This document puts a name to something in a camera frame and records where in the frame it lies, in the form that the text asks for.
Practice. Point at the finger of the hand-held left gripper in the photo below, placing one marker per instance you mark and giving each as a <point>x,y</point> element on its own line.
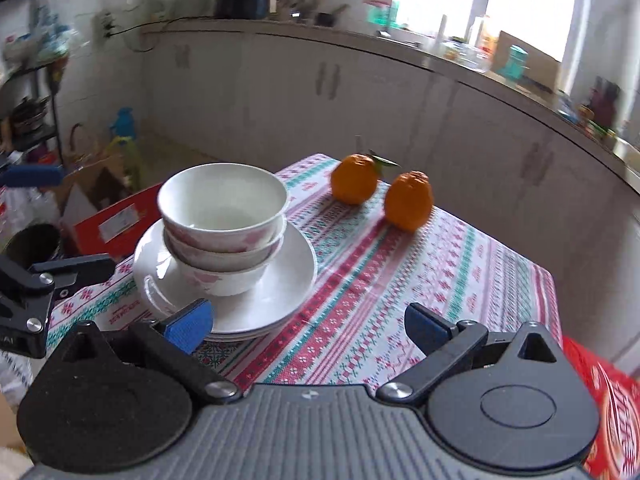
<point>75,267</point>
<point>30,176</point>

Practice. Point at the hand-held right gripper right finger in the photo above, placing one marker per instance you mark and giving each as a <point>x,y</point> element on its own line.
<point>425,327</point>

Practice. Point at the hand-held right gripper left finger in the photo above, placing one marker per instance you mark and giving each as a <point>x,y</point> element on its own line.
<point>187,327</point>

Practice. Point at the white plate with fruit print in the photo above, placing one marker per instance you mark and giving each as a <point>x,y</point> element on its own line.
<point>235,340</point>
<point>290,280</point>
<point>250,335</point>

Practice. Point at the white bowl with pink flowers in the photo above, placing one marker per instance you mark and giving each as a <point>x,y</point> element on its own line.
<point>225,284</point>
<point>220,200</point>
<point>230,261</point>

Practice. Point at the black bin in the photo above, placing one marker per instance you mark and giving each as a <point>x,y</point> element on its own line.
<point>35,245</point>

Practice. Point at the patterned tablecloth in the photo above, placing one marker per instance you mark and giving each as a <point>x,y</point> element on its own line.
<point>400,285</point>

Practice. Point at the red cardboard box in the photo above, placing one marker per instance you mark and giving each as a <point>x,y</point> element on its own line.
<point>115,220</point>

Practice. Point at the brown cardboard box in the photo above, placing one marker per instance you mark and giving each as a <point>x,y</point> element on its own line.
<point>95,175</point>

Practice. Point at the black shelf rack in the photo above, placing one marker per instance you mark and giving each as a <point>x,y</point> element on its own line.
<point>30,110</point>

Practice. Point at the blue plastic toy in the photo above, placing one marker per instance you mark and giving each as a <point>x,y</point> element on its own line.
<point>122,122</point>

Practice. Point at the orange with green leaf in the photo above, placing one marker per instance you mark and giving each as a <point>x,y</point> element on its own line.
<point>352,180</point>

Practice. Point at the white kitchen cabinets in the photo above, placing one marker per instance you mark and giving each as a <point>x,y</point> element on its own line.
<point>350,110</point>

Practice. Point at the knife block with knives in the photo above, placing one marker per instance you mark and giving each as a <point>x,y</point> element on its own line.
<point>605,102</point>

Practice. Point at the brown cardboard sheet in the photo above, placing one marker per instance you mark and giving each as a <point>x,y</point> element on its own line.
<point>542,62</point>

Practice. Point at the glass pitcher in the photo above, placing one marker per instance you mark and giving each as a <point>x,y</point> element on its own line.
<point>480,35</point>

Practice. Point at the kitchen countertop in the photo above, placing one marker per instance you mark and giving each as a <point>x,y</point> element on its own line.
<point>350,35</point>

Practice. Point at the metal faucet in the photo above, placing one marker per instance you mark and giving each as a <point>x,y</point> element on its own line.
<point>387,25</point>

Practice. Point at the utensil holder with utensils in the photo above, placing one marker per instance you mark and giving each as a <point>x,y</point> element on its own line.
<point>295,0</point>

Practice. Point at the small black saucepan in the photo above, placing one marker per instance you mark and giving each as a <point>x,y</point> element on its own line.
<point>330,16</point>

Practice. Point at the wall socket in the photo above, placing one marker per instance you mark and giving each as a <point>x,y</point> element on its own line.
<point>106,25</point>

